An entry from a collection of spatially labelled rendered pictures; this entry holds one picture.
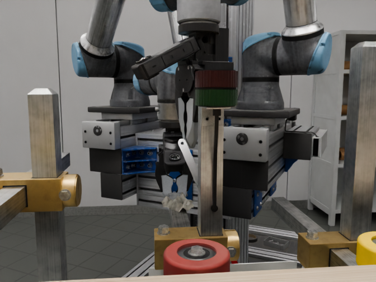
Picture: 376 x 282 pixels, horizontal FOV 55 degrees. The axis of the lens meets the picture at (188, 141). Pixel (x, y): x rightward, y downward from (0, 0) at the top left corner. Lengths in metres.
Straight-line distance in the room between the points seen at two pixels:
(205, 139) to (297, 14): 0.60
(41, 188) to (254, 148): 0.61
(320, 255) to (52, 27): 2.94
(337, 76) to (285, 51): 1.98
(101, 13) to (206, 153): 0.73
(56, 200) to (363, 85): 0.50
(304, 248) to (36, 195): 0.43
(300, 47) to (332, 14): 2.51
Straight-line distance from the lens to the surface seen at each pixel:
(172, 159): 0.76
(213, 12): 0.63
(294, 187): 3.52
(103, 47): 1.26
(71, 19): 3.27
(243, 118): 1.12
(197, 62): 0.62
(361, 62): 0.63
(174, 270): 0.43
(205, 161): 0.56
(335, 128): 3.07
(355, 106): 0.64
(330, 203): 3.19
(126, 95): 1.33
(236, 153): 1.02
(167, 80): 0.82
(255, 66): 1.14
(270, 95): 1.14
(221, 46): 0.66
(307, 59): 1.08
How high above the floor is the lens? 1.10
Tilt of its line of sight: 8 degrees down
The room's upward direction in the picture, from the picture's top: straight up
